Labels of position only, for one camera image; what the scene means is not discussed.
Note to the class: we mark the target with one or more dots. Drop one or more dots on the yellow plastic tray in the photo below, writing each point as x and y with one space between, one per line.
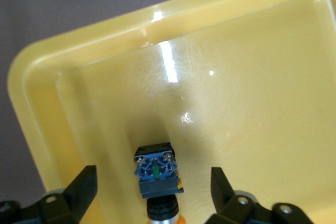
249 90

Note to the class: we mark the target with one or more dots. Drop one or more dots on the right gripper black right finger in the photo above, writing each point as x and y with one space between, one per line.
220 187

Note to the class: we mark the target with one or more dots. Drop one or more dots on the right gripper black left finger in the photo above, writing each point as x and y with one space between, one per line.
84 184

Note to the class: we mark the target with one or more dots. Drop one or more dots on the yellow mushroom push button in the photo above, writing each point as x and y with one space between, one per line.
156 169

